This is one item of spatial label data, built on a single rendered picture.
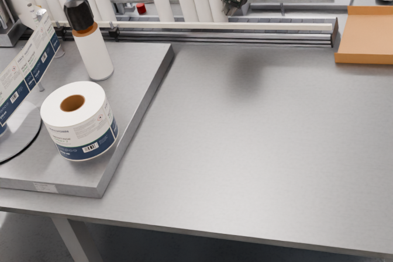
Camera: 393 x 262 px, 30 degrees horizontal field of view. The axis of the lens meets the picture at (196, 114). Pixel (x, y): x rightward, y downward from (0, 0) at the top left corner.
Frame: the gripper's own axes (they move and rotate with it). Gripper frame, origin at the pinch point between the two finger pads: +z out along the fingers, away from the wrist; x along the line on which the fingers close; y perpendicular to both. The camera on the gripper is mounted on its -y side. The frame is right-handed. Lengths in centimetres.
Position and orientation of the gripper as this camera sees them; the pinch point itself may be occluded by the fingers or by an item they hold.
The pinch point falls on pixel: (228, 11)
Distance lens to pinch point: 255.3
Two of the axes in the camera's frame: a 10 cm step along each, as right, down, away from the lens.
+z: -2.8, 6.1, 7.5
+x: 9.1, 4.1, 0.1
